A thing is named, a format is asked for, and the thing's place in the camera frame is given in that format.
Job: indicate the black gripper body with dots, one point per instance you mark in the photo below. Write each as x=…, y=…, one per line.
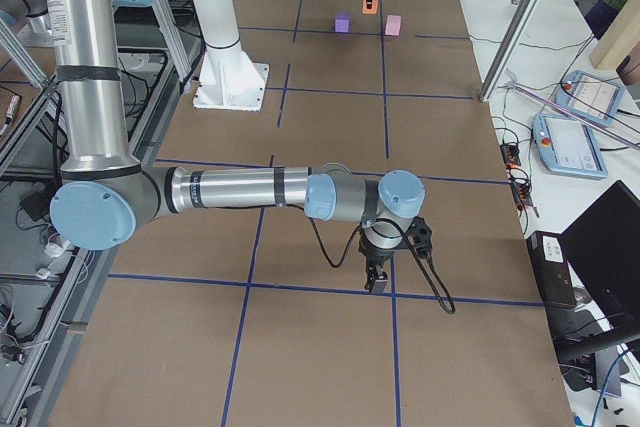
x=376, y=257

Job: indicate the orange foam block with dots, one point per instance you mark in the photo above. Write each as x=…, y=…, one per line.
x=374, y=12

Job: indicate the pink foam block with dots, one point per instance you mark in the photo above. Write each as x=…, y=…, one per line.
x=393, y=25

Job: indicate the purple foam block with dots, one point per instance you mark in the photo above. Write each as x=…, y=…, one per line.
x=342, y=23

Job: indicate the brown paper table cover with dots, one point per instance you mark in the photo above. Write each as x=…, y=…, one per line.
x=296, y=356

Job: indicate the long reacher stick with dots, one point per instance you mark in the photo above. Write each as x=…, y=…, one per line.
x=514, y=84

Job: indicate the black computer box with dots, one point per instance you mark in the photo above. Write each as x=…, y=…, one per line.
x=551, y=270

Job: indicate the near teach pendant tablet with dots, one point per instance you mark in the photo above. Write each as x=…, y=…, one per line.
x=568, y=147

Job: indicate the teach pendant tablet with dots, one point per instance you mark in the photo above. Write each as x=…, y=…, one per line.
x=590, y=97
x=568, y=147

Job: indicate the black monitor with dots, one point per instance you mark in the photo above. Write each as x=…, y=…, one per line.
x=602, y=247

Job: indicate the far teach pendant tablet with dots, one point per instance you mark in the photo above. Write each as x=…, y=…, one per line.
x=590, y=97

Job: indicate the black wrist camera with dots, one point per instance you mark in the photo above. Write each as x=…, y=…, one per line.
x=420, y=235

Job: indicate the aluminium frame post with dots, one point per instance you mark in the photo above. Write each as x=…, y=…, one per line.
x=512, y=36

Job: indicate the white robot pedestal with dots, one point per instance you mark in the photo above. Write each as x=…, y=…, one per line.
x=228, y=79

